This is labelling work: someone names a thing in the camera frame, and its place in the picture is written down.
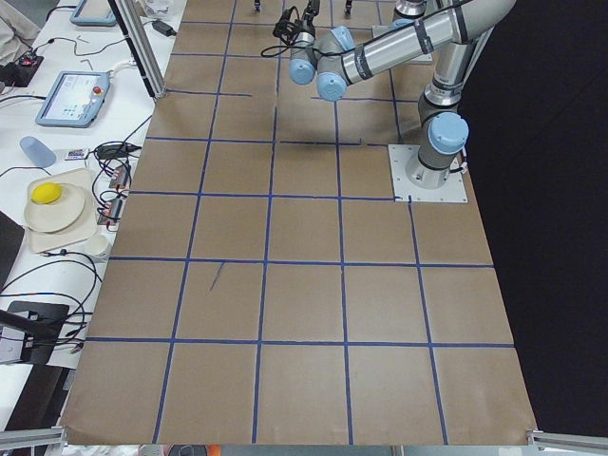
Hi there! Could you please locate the black power adapter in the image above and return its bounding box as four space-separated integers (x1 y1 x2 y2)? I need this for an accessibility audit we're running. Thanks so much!
152 19 177 37

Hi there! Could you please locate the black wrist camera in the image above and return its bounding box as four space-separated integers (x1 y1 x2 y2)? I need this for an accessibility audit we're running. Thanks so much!
273 6 300 45

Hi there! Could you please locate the white paper cup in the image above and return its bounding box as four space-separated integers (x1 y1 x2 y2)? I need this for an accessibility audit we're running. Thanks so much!
85 235 112 261

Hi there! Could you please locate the aluminium frame post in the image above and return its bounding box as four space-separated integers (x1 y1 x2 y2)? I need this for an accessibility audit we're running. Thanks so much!
108 0 166 100

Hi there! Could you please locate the yellow lemon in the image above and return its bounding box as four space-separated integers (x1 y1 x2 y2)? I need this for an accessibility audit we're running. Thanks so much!
30 182 63 204

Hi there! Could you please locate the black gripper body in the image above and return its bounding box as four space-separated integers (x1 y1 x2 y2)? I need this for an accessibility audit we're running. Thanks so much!
303 0 319 27

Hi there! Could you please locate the far blue teach pendant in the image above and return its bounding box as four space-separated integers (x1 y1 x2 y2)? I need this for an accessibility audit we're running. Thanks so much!
70 0 116 27

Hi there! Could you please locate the near blue teach pendant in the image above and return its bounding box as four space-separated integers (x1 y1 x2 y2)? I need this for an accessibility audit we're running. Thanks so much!
35 71 110 128

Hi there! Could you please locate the blue teach pendant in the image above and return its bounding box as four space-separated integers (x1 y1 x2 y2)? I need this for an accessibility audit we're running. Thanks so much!
70 0 116 27
35 71 110 128

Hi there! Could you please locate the beige square tray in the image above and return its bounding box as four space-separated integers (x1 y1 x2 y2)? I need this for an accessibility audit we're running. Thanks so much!
24 168 97 254

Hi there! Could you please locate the beige round plate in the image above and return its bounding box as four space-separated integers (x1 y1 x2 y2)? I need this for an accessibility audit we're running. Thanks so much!
24 183 86 233

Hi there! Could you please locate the blue plastic cup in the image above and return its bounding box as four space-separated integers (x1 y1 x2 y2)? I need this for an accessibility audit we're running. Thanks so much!
19 136 57 168

